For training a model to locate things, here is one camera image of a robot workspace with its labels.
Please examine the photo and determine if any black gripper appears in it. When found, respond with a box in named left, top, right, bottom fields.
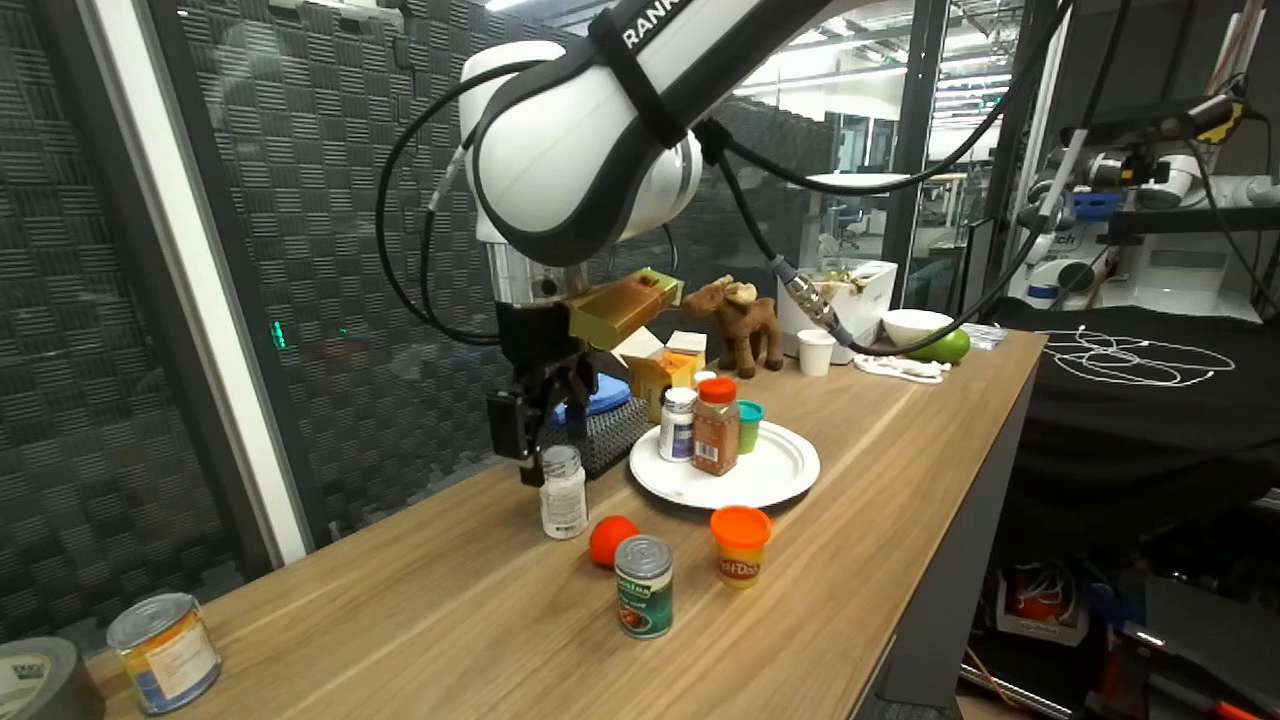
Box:
left=484, top=290, right=599, bottom=464

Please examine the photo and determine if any white pill bottle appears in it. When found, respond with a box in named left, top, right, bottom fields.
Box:
left=536, top=440, right=592, bottom=543

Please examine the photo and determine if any white-capped blue-label bottle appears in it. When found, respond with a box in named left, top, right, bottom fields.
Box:
left=656, top=382, right=704, bottom=469

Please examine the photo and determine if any orange-capped brown spice bottle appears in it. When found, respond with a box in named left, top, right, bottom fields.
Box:
left=688, top=370, right=743, bottom=479

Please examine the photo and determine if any teal-lidded yellow dough tub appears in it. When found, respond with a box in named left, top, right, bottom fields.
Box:
left=732, top=397, right=768, bottom=455

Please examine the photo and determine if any blue sponge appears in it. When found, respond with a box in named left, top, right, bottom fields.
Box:
left=553, top=368, right=637, bottom=417

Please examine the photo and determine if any dark grey block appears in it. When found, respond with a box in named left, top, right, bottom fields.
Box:
left=586, top=400, right=656, bottom=479

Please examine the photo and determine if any open yellow cardboard box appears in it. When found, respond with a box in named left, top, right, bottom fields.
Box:
left=608, top=324, right=713, bottom=429

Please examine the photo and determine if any orange ball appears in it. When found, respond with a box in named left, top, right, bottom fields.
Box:
left=586, top=511, right=644, bottom=572

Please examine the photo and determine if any green-label tin can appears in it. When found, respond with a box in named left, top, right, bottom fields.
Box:
left=612, top=532, right=678, bottom=640

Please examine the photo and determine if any brown plush moose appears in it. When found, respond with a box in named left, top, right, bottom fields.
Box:
left=679, top=273, right=794, bottom=382

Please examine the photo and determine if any white paper plate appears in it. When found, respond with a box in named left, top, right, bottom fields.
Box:
left=625, top=417, right=828, bottom=514

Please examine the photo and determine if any orange-lidded yellow dough tub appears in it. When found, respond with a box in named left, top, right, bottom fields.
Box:
left=704, top=505, right=776, bottom=585

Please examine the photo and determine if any white paper cup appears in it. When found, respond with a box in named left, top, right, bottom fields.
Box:
left=794, top=324, right=839, bottom=381

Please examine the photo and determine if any white plastic bucket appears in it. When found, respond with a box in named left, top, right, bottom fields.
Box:
left=776, top=254, right=899, bottom=350

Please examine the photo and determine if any white bowl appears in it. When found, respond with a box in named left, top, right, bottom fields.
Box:
left=882, top=302, right=959, bottom=350

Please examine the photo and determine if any green fruit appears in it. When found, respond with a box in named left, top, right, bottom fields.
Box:
left=912, top=324, right=976, bottom=368

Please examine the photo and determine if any white-label tin can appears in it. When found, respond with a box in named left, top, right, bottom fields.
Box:
left=101, top=592, right=229, bottom=720

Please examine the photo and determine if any grey tape roll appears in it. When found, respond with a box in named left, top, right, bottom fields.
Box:
left=0, top=636, right=107, bottom=720

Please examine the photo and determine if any black covered table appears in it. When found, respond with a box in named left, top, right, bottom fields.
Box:
left=983, top=290, right=1280, bottom=537

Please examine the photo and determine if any background equipment rack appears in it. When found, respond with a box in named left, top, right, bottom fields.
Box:
left=1012, top=77, right=1280, bottom=317

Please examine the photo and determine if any tan wrist camera box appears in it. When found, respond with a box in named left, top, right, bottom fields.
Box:
left=565, top=262, right=688, bottom=350

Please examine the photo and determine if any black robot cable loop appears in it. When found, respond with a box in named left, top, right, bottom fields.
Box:
left=371, top=57, right=565, bottom=350

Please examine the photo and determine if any grey sleeved robot cable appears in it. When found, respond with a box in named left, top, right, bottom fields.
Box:
left=697, top=0, right=1111, bottom=361

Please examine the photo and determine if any white rope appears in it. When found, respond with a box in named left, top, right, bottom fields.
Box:
left=847, top=342, right=954, bottom=387

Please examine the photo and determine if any white window frame post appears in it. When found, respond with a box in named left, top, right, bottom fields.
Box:
left=72, top=0, right=313, bottom=572

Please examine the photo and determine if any white cable bundle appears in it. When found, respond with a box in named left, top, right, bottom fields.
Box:
left=1040, top=320, right=1239, bottom=391

